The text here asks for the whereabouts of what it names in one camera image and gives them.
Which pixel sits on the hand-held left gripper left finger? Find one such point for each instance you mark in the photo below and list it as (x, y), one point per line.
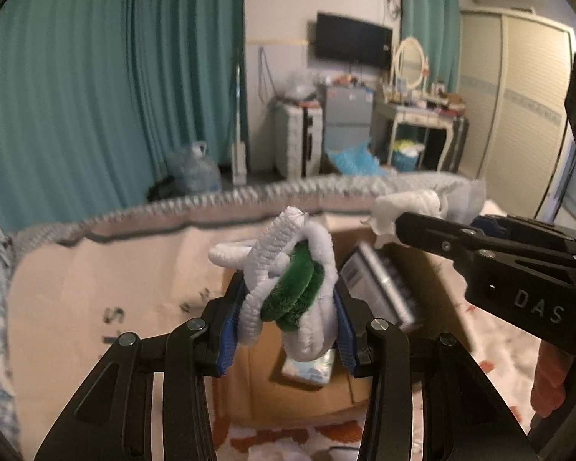
(226, 341)

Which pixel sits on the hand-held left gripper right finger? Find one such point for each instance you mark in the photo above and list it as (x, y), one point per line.
(346, 333)

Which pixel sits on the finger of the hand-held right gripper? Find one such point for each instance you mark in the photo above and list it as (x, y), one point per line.
(489, 224)
(432, 235)

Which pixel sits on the white soft cloth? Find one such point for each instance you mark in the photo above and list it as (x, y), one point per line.
(398, 206)

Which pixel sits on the white and green plush knot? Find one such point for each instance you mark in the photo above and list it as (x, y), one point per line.
(297, 288)

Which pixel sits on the cardboard box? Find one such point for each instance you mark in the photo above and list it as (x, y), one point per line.
(504, 369)
(125, 273)

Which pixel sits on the person's right hand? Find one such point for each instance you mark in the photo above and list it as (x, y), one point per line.
(549, 379)

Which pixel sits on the tissue pack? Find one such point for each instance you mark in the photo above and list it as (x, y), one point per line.
(309, 369)

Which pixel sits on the silver packet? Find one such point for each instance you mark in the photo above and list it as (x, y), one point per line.
(384, 278)

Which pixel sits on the open cardboard box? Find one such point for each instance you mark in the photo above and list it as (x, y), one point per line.
(504, 369)

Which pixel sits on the blue plastic bag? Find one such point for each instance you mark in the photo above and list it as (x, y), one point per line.
(353, 161)

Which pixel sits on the cream dressing table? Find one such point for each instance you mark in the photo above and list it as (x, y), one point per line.
(413, 115)

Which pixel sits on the beige wardrobe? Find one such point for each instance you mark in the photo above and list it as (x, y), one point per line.
(518, 105)

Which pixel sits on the grey fringed blanket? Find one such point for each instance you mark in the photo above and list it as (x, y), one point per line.
(173, 209)

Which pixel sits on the grey mini fridge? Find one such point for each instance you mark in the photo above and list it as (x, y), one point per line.
(348, 115)

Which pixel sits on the white drawer cabinet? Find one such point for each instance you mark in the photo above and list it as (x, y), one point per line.
(293, 139)

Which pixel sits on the grey plastic bag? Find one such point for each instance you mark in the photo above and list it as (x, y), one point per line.
(194, 170)

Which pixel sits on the oval vanity mirror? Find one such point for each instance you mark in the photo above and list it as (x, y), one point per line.
(410, 62)

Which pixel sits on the white stick mop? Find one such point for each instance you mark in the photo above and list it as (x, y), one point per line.
(239, 153)

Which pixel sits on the clear plastic bag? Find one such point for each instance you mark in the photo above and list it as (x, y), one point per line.
(297, 84)

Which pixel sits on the narrow teal curtain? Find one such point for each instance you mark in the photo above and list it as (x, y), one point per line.
(429, 14)

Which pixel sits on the wide teal curtain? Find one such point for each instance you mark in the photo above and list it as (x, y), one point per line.
(101, 81)

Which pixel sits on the black wall television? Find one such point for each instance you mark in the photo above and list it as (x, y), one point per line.
(353, 41)

